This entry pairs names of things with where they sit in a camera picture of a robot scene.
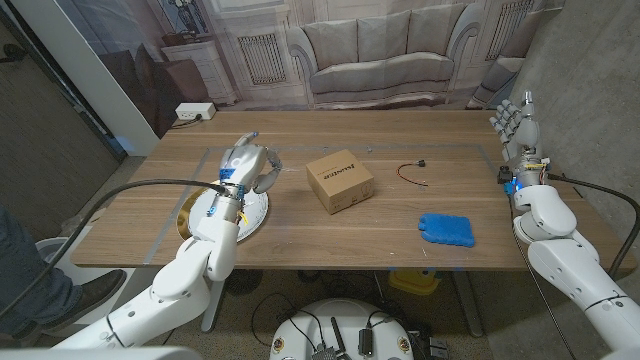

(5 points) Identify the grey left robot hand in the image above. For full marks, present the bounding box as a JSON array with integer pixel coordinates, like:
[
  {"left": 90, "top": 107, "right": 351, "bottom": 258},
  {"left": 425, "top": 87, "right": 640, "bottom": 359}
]
[{"left": 217, "top": 131, "right": 284, "bottom": 201}]

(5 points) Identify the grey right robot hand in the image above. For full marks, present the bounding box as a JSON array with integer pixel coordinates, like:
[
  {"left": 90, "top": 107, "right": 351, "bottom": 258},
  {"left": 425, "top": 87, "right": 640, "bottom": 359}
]
[{"left": 488, "top": 89, "right": 551, "bottom": 186}]

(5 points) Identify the brown cardboard packing box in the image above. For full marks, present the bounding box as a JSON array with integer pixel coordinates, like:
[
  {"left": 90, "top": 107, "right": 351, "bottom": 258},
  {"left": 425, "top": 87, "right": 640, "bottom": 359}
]
[{"left": 305, "top": 148, "right": 375, "bottom": 216}]

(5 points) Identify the white paper plate gold rim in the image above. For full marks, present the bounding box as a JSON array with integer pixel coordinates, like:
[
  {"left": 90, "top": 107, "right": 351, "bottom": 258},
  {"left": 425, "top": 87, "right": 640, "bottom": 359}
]
[{"left": 175, "top": 182, "right": 270, "bottom": 244}]

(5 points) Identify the grey metal floor box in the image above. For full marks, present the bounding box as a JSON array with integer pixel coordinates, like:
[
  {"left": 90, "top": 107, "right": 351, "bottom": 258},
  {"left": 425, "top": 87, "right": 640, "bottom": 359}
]
[{"left": 428, "top": 337, "right": 451, "bottom": 360}]

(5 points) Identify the white power strip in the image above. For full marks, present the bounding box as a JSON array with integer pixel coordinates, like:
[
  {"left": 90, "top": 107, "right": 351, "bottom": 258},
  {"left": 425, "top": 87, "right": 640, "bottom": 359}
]
[{"left": 174, "top": 101, "right": 217, "bottom": 121}]

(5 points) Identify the black round floor object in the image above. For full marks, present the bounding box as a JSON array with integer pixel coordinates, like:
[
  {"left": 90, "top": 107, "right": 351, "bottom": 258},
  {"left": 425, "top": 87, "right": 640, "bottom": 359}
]
[{"left": 224, "top": 269, "right": 264, "bottom": 296}]

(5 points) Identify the blue ice pack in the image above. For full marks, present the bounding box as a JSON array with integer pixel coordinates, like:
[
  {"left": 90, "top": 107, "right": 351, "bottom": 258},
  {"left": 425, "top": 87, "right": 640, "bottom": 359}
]
[{"left": 418, "top": 212, "right": 476, "bottom": 249}]

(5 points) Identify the white table leg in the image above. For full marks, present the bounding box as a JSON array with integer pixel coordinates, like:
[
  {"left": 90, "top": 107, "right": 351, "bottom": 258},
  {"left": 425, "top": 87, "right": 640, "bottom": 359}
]
[
  {"left": 452, "top": 269, "right": 485, "bottom": 339},
  {"left": 200, "top": 268, "right": 230, "bottom": 334}
]

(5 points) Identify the printed living room backdrop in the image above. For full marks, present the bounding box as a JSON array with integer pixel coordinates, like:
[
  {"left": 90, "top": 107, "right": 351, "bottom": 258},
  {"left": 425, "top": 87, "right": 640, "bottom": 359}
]
[{"left": 54, "top": 0, "right": 566, "bottom": 141}]

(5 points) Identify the yellow object under table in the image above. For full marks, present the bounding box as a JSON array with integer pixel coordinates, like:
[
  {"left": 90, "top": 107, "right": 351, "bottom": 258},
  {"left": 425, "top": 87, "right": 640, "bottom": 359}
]
[{"left": 388, "top": 268, "right": 442, "bottom": 296}]

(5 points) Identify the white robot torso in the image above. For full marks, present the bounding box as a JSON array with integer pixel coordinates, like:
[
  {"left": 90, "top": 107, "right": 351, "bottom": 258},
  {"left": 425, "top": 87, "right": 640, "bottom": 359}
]
[{"left": 269, "top": 298, "right": 415, "bottom": 360}]

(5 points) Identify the dark shoe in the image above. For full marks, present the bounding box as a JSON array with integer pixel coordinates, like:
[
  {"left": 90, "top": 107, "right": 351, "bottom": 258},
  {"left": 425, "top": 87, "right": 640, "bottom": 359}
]
[{"left": 14, "top": 268, "right": 127, "bottom": 336}]

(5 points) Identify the person leg in jeans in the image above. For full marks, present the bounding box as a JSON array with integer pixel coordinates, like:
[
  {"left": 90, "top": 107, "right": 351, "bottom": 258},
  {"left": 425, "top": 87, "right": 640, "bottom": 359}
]
[{"left": 0, "top": 204, "right": 84, "bottom": 336}]

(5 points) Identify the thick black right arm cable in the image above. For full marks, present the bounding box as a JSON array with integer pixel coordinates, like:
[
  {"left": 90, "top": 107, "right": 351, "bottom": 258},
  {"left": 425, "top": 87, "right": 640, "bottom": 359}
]
[{"left": 547, "top": 172, "right": 640, "bottom": 279}]

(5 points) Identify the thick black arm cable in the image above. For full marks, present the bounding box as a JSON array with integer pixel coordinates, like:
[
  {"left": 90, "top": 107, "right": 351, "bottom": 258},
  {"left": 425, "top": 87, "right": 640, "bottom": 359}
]
[
  {"left": 547, "top": 172, "right": 640, "bottom": 279},
  {"left": 0, "top": 177, "right": 232, "bottom": 321}
]

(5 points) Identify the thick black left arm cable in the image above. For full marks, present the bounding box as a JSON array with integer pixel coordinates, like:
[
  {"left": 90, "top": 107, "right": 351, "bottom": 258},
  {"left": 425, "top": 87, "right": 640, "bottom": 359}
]
[{"left": 0, "top": 177, "right": 232, "bottom": 321}]

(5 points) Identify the red black wire with connector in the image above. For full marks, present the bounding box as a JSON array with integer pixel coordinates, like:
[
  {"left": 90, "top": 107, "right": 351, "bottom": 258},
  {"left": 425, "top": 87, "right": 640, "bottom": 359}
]
[{"left": 396, "top": 159, "right": 430, "bottom": 188}]

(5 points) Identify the black door handle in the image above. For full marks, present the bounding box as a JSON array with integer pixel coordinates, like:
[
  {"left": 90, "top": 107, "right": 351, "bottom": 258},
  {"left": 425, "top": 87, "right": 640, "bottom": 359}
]
[{"left": 0, "top": 43, "right": 27, "bottom": 64}]

